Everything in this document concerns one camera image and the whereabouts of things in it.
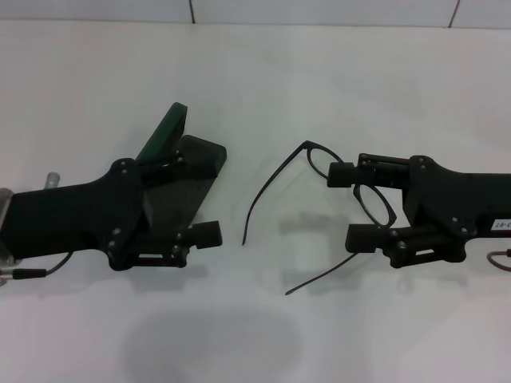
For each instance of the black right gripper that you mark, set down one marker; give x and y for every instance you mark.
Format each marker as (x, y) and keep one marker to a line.
(459, 199)

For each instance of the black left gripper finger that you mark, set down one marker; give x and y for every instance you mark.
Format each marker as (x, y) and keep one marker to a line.
(205, 235)

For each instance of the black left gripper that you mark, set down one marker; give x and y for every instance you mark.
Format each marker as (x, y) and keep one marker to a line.
(80, 211)

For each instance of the green glasses case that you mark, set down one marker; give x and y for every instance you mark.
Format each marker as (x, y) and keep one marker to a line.
(167, 127)

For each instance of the black glasses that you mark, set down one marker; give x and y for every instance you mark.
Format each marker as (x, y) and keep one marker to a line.
(308, 146)

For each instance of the silver round connector stub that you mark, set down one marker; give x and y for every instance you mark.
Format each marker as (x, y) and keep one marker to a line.
(52, 179)

